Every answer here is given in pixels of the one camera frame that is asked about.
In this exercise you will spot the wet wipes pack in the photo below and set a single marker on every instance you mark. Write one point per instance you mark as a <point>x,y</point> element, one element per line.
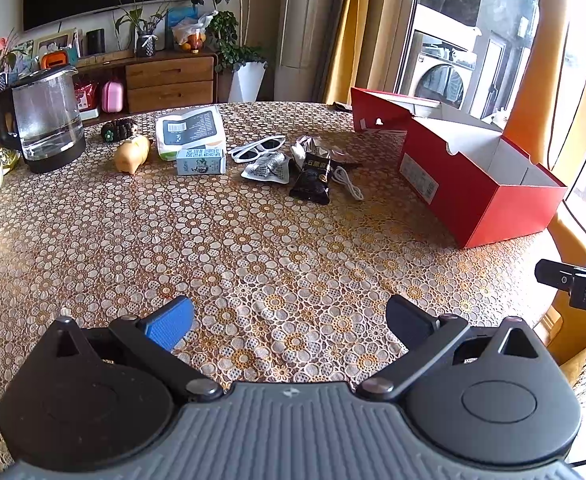
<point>190,130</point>

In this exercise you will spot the photo frame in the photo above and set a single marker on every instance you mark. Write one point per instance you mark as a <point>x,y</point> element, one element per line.
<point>53,42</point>

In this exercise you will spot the white sunglasses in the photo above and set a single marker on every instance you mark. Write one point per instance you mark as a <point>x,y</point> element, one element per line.
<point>253,150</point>

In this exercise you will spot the gold packet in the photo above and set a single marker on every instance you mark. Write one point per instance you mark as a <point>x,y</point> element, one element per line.
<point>5,157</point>

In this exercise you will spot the orange radio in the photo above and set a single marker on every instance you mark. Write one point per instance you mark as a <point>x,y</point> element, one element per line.
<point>54,59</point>

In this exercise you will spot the silver foil packet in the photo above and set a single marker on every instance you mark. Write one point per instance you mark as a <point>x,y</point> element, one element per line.
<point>268,167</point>

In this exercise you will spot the glass electric kettle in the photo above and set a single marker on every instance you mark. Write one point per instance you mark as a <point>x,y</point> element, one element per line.
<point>48,115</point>

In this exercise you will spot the red cardboard box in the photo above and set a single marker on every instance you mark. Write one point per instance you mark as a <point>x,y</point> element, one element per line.
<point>473,202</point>

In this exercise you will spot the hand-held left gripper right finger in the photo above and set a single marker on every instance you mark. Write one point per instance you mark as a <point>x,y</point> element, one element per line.
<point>407,319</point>

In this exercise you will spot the pink case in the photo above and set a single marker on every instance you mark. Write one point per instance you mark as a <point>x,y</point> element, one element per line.
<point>112,97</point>

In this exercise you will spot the yellow curtain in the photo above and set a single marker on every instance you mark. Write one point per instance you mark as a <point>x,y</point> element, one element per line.
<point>348,35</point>

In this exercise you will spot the washing machine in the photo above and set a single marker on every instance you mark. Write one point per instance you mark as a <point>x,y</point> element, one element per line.
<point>443,80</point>

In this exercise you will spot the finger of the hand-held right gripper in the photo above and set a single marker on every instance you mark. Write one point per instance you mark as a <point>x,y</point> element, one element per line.
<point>553,274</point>

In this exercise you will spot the wooden media cabinet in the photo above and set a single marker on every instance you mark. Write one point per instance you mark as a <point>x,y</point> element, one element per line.
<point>168,80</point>

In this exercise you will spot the potted tree white planter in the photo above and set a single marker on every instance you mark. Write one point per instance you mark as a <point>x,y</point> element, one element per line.
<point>247,82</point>

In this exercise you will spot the small blue white carton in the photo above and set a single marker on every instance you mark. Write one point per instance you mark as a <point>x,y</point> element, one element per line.
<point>200,162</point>

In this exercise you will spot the black snack packet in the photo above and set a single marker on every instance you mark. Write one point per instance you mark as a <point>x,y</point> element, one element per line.
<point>313,177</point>

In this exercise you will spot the orange giraffe figure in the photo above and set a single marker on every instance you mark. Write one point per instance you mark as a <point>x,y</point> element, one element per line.
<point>548,60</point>

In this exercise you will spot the blue box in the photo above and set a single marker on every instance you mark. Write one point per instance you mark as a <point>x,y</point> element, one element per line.
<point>178,17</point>

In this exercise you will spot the beige standing air conditioner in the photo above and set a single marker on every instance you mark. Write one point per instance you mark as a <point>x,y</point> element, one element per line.
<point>298,25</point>

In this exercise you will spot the foil snack packet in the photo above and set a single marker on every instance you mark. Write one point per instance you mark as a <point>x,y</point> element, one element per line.
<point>342,156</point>

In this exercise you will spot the plant in patterned pot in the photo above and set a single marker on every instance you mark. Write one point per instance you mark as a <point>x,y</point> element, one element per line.
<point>145,42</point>

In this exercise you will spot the yellow pig toy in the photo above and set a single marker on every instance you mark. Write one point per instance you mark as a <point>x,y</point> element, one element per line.
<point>132,155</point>

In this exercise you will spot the black cylinder speaker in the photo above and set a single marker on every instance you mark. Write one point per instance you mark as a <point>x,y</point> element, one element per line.
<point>95,42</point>

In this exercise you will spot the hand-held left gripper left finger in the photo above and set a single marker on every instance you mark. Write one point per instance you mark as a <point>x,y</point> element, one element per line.
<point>170,327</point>

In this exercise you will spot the plastic bag of fruit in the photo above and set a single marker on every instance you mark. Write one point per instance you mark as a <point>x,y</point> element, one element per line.
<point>190,35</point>

